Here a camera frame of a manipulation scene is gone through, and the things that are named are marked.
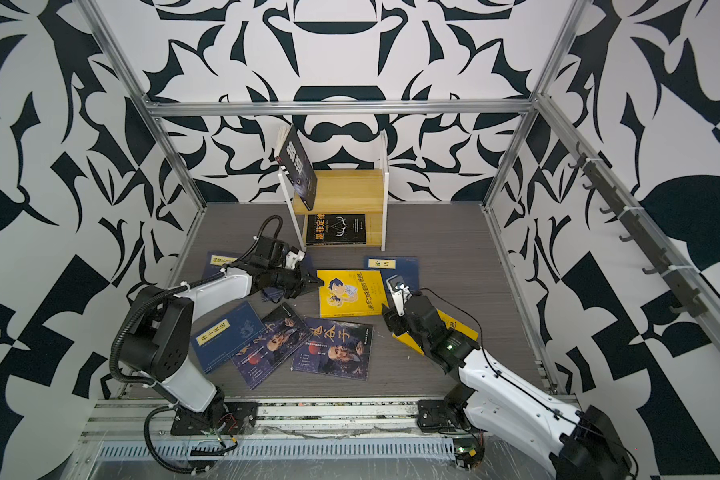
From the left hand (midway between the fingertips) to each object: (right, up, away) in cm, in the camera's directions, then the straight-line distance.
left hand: (326, 278), depth 87 cm
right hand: (+19, -4, -7) cm, 21 cm away
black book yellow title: (+1, +14, +20) cm, 25 cm away
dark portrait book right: (+3, -19, -3) cm, 20 cm away
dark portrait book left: (-12, -15, -1) cm, 19 cm away
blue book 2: (-12, -3, -10) cm, 16 cm away
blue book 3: (+20, +2, +14) cm, 24 cm away
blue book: (-38, +4, +12) cm, 40 cm away
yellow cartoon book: (+6, -5, +2) cm, 8 cm away
